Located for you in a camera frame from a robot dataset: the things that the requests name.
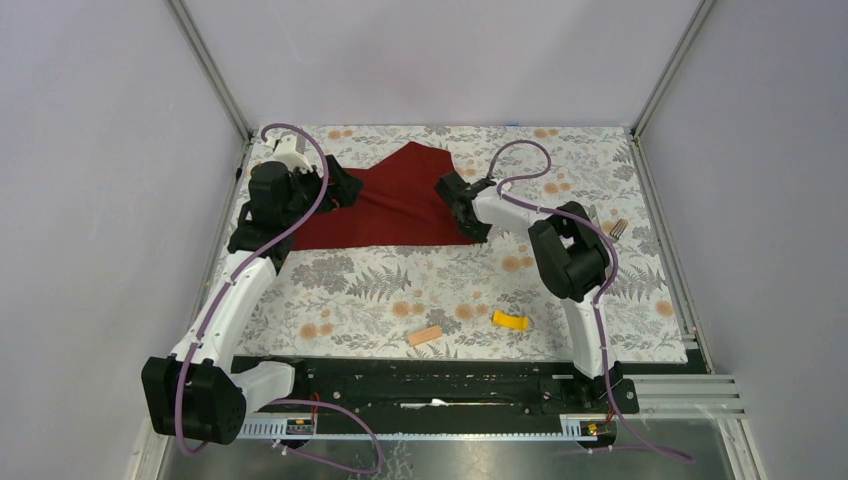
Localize yellow block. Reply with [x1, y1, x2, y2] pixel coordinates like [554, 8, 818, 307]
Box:
[492, 310, 529, 331]

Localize light wooden block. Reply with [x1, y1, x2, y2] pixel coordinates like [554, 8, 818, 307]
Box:
[407, 325, 443, 347]

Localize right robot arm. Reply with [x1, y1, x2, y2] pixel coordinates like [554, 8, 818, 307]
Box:
[435, 173, 640, 415]

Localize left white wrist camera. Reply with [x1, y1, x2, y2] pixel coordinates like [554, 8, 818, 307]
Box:
[271, 134, 313, 173]

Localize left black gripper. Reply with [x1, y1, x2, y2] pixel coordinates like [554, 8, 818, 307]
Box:
[281, 154, 363, 225]

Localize silver fork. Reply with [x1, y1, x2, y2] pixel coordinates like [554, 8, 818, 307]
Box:
[609, 219, 629, 241]

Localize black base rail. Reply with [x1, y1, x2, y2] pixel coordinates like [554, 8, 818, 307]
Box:
[262, 356, 640, 435]

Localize dark red cloth napkin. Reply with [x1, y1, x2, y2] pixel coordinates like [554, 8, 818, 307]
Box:
[293, 142, 474, 251]

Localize floral patterned table mat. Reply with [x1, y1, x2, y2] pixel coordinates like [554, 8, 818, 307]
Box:
[236, 125, 686, 363]

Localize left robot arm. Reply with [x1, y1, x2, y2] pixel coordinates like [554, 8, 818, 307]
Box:
[141, 155, 364, 445]

